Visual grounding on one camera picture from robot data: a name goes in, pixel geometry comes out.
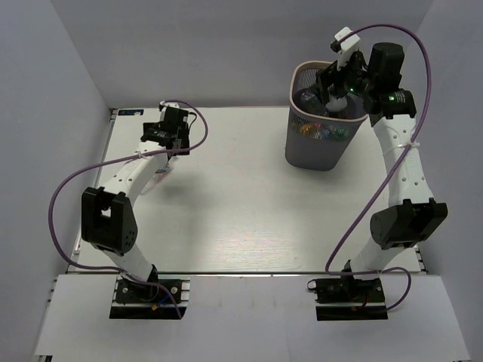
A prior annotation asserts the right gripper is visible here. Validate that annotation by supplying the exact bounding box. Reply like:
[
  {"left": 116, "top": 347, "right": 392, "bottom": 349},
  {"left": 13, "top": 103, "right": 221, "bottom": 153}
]
[{"left": 309, "top": 49, "right": 376, "bottom": 106}]

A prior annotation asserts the clear bottle blue label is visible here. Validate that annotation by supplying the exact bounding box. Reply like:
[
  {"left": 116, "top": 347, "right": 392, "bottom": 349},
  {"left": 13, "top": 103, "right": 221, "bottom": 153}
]
[{"left": 294, "top": 88, "right": 326, "bottom": 116}]

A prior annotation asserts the large labelled clear bottle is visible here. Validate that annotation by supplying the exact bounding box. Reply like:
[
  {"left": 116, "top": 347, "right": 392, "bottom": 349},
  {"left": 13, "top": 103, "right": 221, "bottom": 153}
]
[{"left": 141, "top": 162, "right": 171, "bottom": 195}]

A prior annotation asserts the clear bottle black label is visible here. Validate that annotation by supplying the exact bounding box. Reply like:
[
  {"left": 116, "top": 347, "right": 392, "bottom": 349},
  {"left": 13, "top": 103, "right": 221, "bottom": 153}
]
[{"left": 325, "top": 85, "right": 348, "bottom": 118}]

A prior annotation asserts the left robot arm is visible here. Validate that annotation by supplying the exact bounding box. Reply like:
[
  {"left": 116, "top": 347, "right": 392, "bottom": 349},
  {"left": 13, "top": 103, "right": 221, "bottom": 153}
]
[{"left": 81, "top": 103, "right": 189, "bottom": 301}]

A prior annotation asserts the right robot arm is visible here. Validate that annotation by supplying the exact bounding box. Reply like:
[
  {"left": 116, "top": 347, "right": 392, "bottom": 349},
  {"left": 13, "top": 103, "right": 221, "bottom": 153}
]
[{"left": 317, "top": 41, "right": 448, "bottom": 301}]

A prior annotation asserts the grey mesh waste bin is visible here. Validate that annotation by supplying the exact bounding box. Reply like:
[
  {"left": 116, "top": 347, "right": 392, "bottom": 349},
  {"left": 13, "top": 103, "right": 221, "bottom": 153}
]
[{"left": 285, "top": 61, "right": 368, "bottom": 171}]

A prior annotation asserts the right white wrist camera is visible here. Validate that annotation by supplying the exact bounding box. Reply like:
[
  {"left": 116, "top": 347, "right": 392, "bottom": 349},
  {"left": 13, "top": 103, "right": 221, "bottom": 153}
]
[{"left": 330, "top": 26, "right": 360, "bottom": 71}]

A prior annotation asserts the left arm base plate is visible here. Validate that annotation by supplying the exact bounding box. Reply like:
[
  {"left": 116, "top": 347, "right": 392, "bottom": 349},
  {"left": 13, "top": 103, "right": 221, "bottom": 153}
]
[{"left": 109, "top": 278, "right": 190, "bottom": 321}]

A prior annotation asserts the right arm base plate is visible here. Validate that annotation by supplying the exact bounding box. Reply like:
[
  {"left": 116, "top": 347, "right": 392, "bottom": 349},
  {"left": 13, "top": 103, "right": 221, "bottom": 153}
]
[{"left": 307, "top": 277, "right": 388, "bottom": 321}]

